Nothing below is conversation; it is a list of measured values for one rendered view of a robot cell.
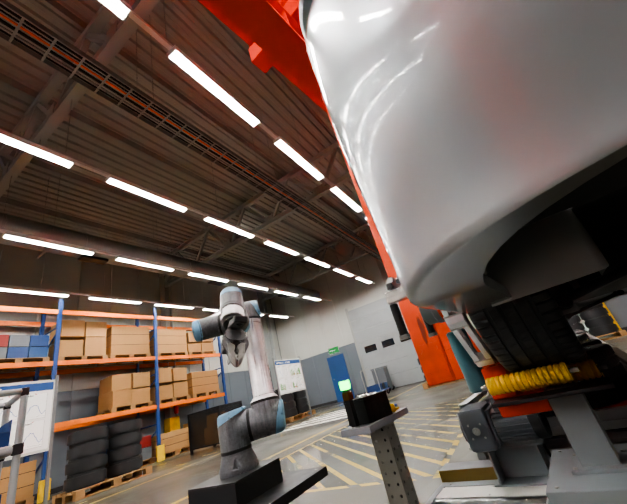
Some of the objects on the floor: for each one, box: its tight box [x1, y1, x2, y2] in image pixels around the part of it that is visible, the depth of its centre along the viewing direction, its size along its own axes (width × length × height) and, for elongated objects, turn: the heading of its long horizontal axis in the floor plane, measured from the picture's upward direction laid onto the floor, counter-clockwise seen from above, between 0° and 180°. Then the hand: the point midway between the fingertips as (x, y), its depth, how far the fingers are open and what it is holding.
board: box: [272, 356, 318, 427], centre depth 995 cm, size 150×50×195 cm, turn 119°
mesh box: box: [187, 400, 242, 455], centre depth 843 cm, size 88×127×97 cm
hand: (236, 362), depth 101 cm, fingers closed
